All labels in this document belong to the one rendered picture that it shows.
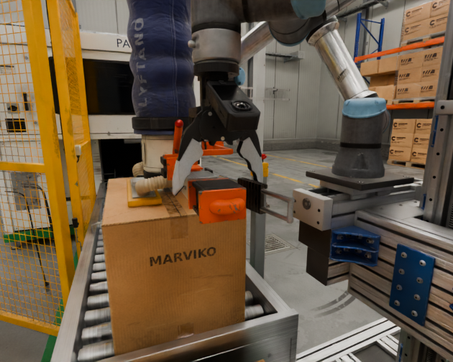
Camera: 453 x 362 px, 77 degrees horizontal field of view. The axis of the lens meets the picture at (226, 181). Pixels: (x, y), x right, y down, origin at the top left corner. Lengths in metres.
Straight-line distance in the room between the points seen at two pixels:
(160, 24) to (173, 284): 0.76
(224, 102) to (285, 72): 11.43
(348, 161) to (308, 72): 11.66
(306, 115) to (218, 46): 11.99
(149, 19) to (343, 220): 0.81
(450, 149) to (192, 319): 0.84
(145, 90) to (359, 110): 0.64
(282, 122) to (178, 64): 10.80
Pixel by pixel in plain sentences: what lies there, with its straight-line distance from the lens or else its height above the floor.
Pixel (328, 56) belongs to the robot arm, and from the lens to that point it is 1.12.
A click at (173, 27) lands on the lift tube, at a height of 1.48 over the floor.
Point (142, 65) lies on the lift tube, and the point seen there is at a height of 1.37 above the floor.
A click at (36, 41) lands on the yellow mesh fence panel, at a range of 1.47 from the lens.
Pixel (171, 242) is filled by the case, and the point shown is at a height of 0.87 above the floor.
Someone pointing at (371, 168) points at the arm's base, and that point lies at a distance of 0.92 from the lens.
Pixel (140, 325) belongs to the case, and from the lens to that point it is 0.93.
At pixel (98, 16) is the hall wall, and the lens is 9.86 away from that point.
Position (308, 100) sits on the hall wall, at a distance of 12.45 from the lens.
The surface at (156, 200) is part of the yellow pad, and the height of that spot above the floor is 0.97.
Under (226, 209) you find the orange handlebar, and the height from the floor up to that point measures 1.08.
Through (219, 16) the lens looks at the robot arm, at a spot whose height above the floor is 1.35.
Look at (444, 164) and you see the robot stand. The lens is 0.91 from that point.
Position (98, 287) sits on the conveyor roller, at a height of 0.54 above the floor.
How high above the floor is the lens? 1.21
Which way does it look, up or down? 12 degrees down
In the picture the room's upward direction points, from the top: straight up
